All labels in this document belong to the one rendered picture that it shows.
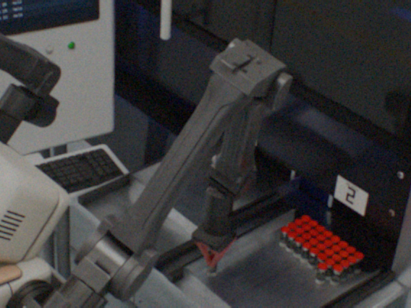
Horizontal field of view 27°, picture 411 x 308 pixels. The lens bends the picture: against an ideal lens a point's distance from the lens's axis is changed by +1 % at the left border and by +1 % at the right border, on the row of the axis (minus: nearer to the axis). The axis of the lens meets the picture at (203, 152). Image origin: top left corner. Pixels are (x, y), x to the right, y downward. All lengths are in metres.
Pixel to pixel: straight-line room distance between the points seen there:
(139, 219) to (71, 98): 1.06
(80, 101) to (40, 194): 1.03
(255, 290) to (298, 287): 0.10
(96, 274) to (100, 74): 1.09
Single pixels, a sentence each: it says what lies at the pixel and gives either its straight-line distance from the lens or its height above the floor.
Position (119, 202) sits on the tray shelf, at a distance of 2.10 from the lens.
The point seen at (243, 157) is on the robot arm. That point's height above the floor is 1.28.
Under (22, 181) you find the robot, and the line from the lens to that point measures 1.35.
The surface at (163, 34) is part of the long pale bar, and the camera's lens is 2.16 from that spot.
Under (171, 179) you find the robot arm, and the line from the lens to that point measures 1.31.
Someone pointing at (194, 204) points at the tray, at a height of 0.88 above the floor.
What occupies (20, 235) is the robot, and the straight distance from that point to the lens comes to 1.39.
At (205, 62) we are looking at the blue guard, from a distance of 2.18.
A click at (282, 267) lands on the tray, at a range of 1.95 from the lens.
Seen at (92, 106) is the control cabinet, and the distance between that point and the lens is 2.41.
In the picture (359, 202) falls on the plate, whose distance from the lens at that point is 1.95.
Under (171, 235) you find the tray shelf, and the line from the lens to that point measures 2.01.
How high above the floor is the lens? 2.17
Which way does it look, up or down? 34 degrees down
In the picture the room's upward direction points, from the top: 4 degrees clockwise
